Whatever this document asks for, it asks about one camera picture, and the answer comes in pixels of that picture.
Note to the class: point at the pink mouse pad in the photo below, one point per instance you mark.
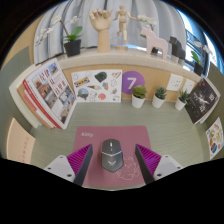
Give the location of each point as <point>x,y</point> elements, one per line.
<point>126,136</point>

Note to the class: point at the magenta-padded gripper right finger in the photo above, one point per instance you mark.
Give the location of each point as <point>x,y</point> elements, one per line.
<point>150,160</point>

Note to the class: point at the light wooden desk shelf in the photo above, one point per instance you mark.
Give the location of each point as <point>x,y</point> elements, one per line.
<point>133,60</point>

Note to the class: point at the olive desk partition panel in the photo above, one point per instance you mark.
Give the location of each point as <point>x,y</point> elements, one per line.
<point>220,83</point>
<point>13,70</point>

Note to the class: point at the magazine with red spine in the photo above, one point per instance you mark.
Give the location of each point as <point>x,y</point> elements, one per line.
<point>51,91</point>

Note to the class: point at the window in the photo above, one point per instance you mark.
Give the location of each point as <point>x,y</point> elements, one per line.
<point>195,28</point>

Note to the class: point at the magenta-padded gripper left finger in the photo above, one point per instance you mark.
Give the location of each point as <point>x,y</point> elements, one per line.
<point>78,160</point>

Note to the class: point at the white orchid in black pot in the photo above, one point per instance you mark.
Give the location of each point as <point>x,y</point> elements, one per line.
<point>72,48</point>
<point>146,20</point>
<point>198,68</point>

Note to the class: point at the dark grey computer mouse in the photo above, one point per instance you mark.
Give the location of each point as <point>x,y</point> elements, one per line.
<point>112,156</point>

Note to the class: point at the white sticker sheet with drawings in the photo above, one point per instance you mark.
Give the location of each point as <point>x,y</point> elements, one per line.
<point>96,86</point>

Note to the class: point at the purple round number sticker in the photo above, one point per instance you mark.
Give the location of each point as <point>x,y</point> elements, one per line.
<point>131,82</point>

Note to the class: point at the black book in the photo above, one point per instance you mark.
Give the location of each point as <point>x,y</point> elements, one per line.
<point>201,100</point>

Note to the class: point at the white sheet with colourful stickers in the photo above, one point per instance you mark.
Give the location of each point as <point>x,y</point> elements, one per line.
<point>215,138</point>

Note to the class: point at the stack of white and brown books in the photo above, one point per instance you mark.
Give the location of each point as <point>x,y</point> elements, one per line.
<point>23,100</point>

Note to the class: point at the beige card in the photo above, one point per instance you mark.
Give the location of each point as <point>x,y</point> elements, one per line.
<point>20,143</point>

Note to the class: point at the small succulent in white pot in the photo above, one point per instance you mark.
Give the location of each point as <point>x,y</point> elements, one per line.
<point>180,104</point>
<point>158,101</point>
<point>138,101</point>

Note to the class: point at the pink wooden horse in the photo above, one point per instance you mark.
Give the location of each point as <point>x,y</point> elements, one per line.
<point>155,43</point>

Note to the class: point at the grey curtain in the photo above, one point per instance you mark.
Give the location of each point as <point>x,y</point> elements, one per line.
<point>163,23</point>

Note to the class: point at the wooden hand model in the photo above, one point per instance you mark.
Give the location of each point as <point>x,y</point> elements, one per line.
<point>103,33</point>

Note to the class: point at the wooden mannequin figure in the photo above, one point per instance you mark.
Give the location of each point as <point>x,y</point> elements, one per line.
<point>122,20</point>

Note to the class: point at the black wooden horse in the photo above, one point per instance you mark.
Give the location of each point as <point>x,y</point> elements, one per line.
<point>175,49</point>

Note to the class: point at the white wall socket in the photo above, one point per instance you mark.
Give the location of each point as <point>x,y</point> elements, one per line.
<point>175,82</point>
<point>189,86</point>

